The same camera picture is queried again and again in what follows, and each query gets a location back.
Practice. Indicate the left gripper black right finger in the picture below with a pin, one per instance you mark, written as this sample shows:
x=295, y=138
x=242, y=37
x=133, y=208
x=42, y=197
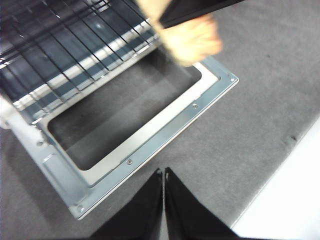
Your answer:
x=190, y=217

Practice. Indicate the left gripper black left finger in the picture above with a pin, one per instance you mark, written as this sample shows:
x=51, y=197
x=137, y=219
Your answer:
x=140, y=215

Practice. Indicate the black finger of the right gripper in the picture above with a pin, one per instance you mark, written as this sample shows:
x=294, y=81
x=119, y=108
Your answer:
x=195, y=10

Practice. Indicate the golden brown bread loaf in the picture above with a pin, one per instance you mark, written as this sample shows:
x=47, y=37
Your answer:
x=192, y=42

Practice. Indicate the cream Toshiba toaster oven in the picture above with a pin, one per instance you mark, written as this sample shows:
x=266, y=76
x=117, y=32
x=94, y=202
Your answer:
x=5, y=110

